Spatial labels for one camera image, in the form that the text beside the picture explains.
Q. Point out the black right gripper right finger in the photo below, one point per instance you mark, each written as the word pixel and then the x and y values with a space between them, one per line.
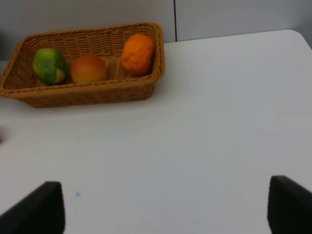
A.
pixel 289 207

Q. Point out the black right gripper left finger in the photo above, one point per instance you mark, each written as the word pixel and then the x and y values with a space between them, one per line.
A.
pixel 40 212

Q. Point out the green mango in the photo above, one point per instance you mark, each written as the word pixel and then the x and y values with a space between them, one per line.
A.
pixel 50 66

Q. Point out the red yellow peach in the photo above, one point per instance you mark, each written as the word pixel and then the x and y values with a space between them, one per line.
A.
pixel 87 69

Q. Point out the orange tangerine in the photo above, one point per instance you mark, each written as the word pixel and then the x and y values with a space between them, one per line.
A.
pixel 137 54

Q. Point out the orange wicker basket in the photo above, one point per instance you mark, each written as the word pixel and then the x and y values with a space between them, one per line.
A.
pixel 18 80

